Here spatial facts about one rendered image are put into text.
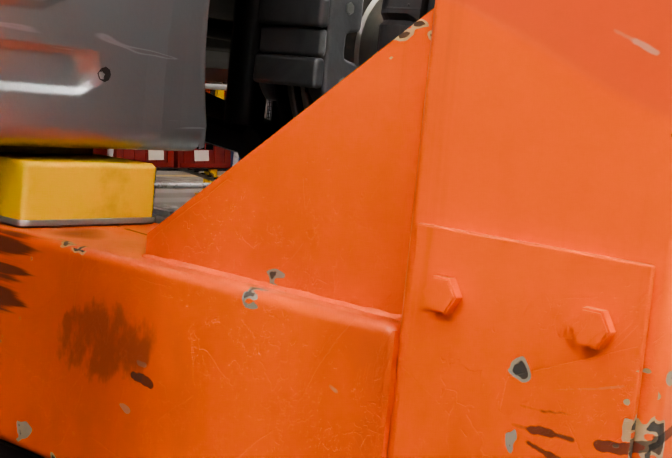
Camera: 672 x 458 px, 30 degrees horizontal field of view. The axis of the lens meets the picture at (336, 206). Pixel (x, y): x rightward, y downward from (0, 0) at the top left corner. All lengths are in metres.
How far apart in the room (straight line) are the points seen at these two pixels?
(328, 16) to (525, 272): 0.68
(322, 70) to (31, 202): 0.42
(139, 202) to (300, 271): 0.29
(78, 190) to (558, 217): 0.47
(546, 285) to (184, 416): 0.29
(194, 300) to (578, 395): 0.28
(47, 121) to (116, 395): 0.22
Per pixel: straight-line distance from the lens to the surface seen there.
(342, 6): 1.31
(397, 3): 1.00
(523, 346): 0.65
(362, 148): 0.74
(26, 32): 0.95
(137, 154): 5.89
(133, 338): 0.86
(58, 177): 0.99
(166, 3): 1.04
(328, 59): 1.30
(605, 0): 0.64
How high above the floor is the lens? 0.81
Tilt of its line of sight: 6 degrees down
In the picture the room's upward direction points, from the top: 6 degrees clockwise
